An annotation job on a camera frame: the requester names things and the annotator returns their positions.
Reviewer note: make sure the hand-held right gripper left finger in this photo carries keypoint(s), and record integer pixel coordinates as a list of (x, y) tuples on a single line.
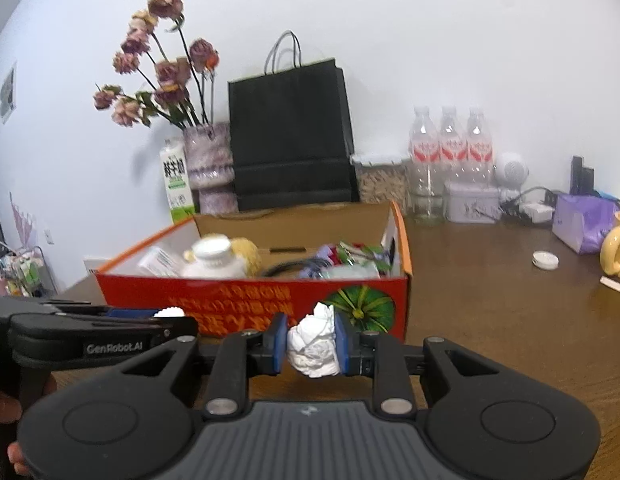
[(279, 345)]

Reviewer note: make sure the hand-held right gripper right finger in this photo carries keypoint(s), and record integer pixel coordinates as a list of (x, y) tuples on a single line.
[(341, 345)]

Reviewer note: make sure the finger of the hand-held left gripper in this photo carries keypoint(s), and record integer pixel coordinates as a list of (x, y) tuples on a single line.
[(130, 313), (140, 325)]

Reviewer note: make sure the red cardboard box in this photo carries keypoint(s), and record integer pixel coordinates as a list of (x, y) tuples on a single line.
[(140, 295)]

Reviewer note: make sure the white tissue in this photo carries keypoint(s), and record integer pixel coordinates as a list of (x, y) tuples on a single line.
[(312, 345)]

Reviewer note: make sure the white bottle cap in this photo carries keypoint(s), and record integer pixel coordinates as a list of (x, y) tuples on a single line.
[(169, 312)]

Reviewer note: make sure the clear plastic tissue pack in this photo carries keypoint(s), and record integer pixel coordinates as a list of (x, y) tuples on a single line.
[(157, 262)]

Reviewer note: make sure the clear plastic wrap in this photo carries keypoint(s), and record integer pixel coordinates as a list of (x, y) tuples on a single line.
[(350, 271)]

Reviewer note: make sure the red fabric rose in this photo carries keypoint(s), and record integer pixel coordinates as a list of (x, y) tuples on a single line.
[(352, 255)]

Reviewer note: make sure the white and yellow plush sheep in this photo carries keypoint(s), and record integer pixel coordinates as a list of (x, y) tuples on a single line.
[(247, 255)]

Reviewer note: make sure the white pill bottle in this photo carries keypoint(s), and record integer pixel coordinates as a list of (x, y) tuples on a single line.
[(212, 260)]

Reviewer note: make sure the wooden desktop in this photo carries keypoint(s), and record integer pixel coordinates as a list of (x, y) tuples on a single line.
[(490, 310)]

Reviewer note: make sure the person's left hand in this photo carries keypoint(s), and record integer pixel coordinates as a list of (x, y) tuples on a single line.
[(2, 405)]

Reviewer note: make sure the green and white milk carton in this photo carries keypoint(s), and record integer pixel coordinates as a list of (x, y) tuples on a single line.
[(177, 185)]

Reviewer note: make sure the stacked clear glass cups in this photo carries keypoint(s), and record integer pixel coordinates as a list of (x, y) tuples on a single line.
[(429, 205)]

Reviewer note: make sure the clear container of seeds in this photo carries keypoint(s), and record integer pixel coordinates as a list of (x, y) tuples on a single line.
[(382, 185)]

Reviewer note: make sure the purple marbled vase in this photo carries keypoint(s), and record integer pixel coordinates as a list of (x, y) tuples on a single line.
[(207, 160)]

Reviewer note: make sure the white tin box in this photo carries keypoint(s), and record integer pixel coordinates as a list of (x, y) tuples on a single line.
[(470, 205)]

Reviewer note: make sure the black paper bag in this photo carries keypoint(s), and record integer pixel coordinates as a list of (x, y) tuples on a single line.
[(290, 135)]

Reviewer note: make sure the white round lid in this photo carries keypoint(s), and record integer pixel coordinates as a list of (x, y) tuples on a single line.
[(545, 260)]

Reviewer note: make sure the dried rose bouquet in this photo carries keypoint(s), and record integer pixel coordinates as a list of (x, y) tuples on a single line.
[(167, 72)]

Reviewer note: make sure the white round speaker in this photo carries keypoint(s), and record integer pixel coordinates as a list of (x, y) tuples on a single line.
[(512, 170)]

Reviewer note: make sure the purple tissue pack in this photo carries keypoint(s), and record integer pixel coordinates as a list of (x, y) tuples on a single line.
[(582, 222)]

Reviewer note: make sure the white paper strip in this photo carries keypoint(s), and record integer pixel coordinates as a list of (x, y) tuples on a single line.
[(615, 285)]

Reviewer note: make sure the yellow mug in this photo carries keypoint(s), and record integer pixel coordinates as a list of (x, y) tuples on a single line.
[(617, 250)]

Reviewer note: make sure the black upright device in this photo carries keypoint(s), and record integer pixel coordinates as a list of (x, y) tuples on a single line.
[(581, 175)]

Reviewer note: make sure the small blue object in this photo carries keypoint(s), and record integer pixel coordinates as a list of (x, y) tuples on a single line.
[(607, 196)]

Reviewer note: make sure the white wall vent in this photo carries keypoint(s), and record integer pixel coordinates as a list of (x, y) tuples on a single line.
[(96, 265)]

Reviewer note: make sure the white wall socket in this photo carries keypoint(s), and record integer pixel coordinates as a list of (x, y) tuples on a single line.
[(49, 236)]

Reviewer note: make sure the purple flower wall sticker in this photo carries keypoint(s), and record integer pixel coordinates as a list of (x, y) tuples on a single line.
[(24, 220)]

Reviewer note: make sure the wall poster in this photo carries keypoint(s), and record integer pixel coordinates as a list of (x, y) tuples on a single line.
[(8, 92)]

